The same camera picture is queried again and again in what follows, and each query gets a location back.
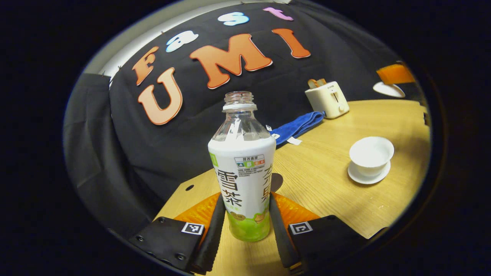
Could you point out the toast slices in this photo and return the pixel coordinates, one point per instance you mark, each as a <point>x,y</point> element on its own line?
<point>316,83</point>

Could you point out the dark round coaster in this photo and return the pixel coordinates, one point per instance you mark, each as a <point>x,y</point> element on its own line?
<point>277,182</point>

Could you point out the water bottle with white-green label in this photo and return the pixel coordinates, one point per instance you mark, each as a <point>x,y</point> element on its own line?
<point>243,180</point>

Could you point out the white teacup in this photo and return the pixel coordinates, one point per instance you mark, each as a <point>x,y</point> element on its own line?
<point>370,155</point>

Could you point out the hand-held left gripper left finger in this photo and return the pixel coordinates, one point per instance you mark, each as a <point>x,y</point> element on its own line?
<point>213,237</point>

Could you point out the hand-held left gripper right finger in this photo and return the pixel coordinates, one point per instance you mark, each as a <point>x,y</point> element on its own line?
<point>282,237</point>

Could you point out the blue towel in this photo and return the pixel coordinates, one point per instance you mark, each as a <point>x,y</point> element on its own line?
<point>297,126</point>

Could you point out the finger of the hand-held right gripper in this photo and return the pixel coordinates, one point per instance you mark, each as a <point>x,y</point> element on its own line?
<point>395,74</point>

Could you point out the cream toaster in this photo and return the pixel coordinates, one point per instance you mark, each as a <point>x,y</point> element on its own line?
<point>328,100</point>

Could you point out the white saucer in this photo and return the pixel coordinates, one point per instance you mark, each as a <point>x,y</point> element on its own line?
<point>360,179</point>

